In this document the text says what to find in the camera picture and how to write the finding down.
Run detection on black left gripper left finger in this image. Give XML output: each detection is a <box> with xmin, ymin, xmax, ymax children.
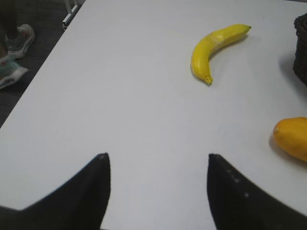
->
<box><xmin>0</xmin><ymin>153</ymin><xmax>111</xmax><ymax>230</ymax></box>

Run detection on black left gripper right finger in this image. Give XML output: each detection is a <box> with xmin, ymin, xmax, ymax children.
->
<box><xmin>207</xmin><ymin>153</ymin><xmax>307</xmax><ymax>230</ymax></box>

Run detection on black woven basket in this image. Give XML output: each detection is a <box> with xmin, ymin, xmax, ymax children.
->
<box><xmin>293</xmin><ymin>13</ymin><xmax>307</xmax><ymax>86</ymax></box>

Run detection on orange yellow mango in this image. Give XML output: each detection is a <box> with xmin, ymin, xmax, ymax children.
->
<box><xmin>273</xmin><ymin>117</ymin><xmax>307</xmax><ymax>162</ymax></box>

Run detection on yellow banana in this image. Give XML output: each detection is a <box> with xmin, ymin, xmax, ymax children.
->
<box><xmin>190</xmin><ymin>24</ymin><xmax>251</xmax><ymax>85</ymax></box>

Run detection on teal white sneaker lower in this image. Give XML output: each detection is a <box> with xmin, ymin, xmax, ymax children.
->
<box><xmin>0</xmin><ymin>56</ymin><xmax>29</xmax><ymax>89</ymax></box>

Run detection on grey sneaker upper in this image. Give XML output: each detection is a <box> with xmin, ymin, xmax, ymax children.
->
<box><xmin>5</xmin><ymin>24</ymin><xmax>35</xmax><ymax>59</ymax></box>

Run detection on white metal frame leg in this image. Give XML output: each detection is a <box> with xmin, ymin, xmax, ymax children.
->
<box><xmin>62</xmin><ymin>0</ymin><xmax>85</xmax><ymax>31</ymax></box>

